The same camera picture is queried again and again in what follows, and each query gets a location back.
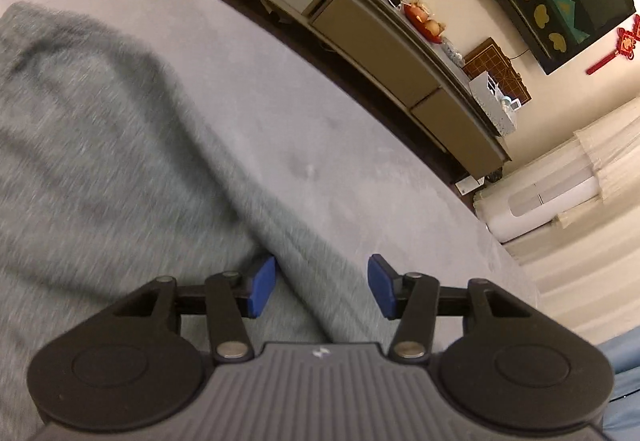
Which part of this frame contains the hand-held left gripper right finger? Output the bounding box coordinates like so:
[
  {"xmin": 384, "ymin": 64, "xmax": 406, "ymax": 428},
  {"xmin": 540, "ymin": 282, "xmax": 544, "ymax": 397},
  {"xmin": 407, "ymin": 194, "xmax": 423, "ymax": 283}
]
[{"xmin": 367, "ymin": 254, "xmax": 538, "ymax": 364}]

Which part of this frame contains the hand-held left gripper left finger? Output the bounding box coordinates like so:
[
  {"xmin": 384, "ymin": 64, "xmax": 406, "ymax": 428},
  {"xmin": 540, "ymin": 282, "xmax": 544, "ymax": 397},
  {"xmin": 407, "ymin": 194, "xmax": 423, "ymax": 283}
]
[{"xmin": 112, "ymin": 255, "xmax": 277, "ymax": 364}]

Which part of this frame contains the grey knit garment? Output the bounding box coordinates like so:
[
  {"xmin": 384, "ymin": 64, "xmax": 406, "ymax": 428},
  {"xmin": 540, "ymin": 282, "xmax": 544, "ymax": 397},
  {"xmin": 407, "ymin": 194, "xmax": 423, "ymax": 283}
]
[{"xmin": 0, "ymin": 1, "xmax": 396, "ymax": 441}]

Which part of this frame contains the white tower air conditioner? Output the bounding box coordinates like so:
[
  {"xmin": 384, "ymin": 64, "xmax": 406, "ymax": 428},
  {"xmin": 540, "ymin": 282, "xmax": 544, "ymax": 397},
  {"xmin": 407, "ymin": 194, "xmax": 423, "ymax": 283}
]
[{"xmin": 474, "ymin": 156, "xmax": 601, "ymax": 243}]

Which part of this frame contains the cream curtain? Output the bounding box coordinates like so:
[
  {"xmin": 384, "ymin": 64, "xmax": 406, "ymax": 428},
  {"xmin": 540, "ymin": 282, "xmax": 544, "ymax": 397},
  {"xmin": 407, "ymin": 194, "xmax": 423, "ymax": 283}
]
[{"xmin": 502, "ymin": 181, "xmax": 640, "ymax": 337}]

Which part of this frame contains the grey speckled storage box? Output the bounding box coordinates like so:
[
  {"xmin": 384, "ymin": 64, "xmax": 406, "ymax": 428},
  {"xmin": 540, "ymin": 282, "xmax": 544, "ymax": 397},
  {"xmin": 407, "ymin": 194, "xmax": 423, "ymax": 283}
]
[{"xmin": 468, "ymin": 71, "xmax": 518, "ymax": 137}]

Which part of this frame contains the grey and brown sideboard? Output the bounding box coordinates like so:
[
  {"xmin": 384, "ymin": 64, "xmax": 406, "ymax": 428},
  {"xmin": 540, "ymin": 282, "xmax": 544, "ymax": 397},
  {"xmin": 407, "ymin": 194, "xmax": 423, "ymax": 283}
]
[{"xmin": 184, "ymin": 0, "xmax": 513, "ymax": 177}]

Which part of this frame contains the clear glass dish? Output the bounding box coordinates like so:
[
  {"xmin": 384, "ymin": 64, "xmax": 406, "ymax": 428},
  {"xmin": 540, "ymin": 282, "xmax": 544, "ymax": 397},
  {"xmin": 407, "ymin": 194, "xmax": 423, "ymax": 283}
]
[{"xmin": 442, "ymin": 38, "xmax": 466, "ymax": 67}]

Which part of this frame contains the wooden chessboard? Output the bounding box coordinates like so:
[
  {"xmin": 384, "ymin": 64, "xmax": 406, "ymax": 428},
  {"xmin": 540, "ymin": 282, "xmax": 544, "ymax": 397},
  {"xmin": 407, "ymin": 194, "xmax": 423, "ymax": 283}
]
[{"xmin": 462, "ymin": 37, "xmax": 532, "ymax": 106}]

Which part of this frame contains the person's light blue clothing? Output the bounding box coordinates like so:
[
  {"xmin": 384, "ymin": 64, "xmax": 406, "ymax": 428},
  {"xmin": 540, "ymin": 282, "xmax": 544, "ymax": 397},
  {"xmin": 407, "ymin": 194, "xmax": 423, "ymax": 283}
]
[{"xmin": 595, "ymin": 328, "xmax": 640, "ymax": 441}]

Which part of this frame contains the red fruit plate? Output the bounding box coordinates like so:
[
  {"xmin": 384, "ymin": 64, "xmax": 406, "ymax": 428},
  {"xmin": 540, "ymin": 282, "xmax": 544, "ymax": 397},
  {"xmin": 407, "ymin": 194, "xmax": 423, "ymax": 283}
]
[{"xmin": 402, "ymin": 1, "xmax": 446, "ymax": 44}]

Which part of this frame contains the white lace cover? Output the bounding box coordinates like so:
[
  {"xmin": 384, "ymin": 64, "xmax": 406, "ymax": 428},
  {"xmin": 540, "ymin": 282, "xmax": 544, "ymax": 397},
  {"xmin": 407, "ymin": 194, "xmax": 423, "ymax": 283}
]
[{"xmin": 572, "ymin": 98, "xmax": 640, "ymax": 202}]

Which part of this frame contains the red hanging knot ornament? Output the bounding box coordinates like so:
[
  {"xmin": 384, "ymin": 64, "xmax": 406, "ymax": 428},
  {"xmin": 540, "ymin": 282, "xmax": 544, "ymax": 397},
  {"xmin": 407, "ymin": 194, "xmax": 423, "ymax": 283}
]
[{"xmin": 586, "ymin": 14, "xmax": 640, "ymax": 76}]

